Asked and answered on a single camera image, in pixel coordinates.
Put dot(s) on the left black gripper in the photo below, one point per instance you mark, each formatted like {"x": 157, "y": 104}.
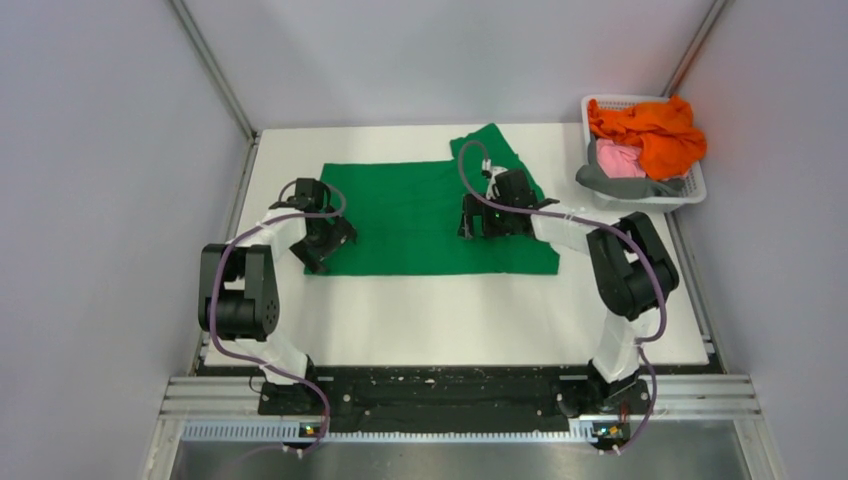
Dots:
{"x": 311, "y": 255}

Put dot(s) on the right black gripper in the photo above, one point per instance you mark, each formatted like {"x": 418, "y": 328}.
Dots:
{"x": 475, "y": 207}

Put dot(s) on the green t shirt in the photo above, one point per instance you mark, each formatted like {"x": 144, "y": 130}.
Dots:
{"x": 407, "y": 216}

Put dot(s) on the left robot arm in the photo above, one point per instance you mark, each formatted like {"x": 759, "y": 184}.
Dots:
{"x": 239, "y": 305}

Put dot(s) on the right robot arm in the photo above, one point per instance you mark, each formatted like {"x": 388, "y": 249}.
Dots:
{"x": 632, "y": 269}

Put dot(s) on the grey t shirt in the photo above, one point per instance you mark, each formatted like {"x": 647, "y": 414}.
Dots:
{"x": 592, "y": 177}

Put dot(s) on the pink t shirt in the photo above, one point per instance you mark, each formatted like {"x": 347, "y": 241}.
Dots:
{"x": 619, "y": 161}

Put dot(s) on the orange t shirt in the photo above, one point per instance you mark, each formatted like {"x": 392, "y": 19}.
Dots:
{"x": 665, "y": 131}

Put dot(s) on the white plastic basket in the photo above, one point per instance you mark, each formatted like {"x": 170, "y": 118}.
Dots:
{"x": 694, "y": 190}

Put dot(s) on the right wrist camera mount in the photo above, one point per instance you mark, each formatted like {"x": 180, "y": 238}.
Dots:
{"x": 491, "y": 173}

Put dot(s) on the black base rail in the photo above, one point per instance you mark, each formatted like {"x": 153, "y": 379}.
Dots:
{"x": 436, "y": 400}

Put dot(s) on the left aluminium frame post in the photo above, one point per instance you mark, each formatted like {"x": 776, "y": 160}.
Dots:
{"x": 212, "y": 69}

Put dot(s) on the aluminium frame post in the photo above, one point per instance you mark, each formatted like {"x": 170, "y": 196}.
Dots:
{"x": 710, "y": 20}
{"x": 212, "y": 69}

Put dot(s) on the right aluminium frame post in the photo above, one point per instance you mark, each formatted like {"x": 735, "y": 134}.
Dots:
{"x": 710, "y": 20}

